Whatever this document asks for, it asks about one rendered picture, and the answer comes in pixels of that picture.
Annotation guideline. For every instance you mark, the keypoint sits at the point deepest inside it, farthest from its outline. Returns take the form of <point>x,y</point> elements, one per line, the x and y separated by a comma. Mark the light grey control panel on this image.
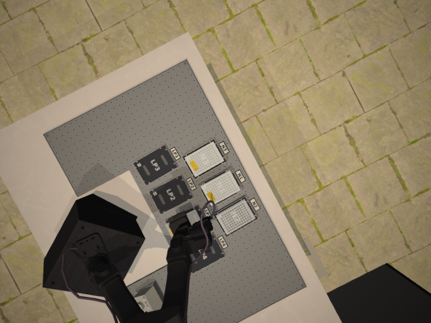
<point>149,298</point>

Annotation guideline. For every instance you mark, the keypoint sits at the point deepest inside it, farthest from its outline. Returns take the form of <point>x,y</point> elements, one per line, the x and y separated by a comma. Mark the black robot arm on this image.
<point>102,272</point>

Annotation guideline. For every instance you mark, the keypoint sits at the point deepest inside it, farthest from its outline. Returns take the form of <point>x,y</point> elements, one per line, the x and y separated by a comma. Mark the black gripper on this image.
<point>177,220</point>

